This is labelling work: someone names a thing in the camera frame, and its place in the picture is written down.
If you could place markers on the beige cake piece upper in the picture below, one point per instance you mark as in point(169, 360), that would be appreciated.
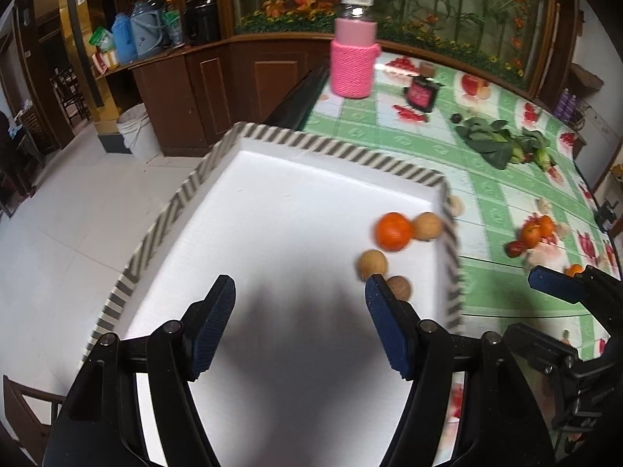
point(544, 206)

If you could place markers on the white plastic bucket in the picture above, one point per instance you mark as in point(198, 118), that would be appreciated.
point(135, 126)

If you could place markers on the large orange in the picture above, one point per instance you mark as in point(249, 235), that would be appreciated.
point(393, 232)

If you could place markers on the beige cake piece middle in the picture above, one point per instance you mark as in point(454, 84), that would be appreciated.
point(562, 230)

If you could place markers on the wooden cabinet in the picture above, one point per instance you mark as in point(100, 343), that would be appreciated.
point(195, 94)

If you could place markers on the bok choy vegetable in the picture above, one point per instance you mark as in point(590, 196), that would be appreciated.
point(536, 144)

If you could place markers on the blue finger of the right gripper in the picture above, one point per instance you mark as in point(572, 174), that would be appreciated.
point(559, 285)

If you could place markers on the orange with stem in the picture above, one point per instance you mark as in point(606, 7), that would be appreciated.
point(530, 235)

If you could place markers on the red jujube date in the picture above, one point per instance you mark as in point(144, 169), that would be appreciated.
point(515, 249)

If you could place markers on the striped white cardboard box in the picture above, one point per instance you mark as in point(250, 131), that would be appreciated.
point(300, 377)

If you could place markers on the dark green leafy vegetable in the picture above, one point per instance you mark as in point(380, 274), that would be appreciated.
point(490, 139)

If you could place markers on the brown longan fruit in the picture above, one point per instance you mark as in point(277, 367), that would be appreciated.
point(371, 262)
point(427, 226)

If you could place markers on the brown round fruit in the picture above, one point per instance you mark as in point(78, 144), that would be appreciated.
point(400, 287)

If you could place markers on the pink knitted sleeve bottle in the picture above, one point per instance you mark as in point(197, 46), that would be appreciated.
point(354, 50)

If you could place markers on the black device at table edge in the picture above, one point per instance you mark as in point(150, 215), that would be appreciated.
point(605, 217)

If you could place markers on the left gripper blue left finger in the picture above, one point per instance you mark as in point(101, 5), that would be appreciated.
point(206, 323)

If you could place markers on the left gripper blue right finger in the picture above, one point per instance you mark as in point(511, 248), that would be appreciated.
point(395, 323)

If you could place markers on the grey blue kettle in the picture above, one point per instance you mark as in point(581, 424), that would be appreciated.
point(148, 27)

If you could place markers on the purple bottles on shelf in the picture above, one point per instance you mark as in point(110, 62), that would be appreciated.
point(565, 106)

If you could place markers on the orange on printed grapes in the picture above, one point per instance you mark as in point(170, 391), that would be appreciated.
point(546, 225)

